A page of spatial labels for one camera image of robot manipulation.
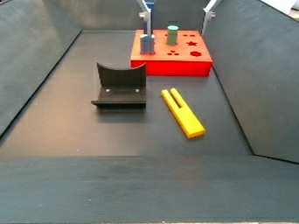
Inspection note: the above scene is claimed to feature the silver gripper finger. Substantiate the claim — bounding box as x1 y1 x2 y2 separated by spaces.
200 0 221 35
136 0 152 35

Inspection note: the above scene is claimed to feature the yellow slotted square-circle block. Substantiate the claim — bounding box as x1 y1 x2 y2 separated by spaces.
161 88 205 138

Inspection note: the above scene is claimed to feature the dark blue square peg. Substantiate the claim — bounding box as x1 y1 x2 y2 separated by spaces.
142 1 154 36

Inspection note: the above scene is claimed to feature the black curved fixture stand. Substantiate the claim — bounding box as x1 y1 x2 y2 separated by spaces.
90 64 145 107

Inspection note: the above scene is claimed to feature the green cylinder peg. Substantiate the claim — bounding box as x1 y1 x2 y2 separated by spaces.
166 25 178 46

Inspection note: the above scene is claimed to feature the grey-blue arch peg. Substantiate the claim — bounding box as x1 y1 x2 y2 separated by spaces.
140 34 154 54

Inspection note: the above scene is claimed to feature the red shape-sorter base block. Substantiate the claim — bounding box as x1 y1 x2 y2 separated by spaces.
130 30 212 77

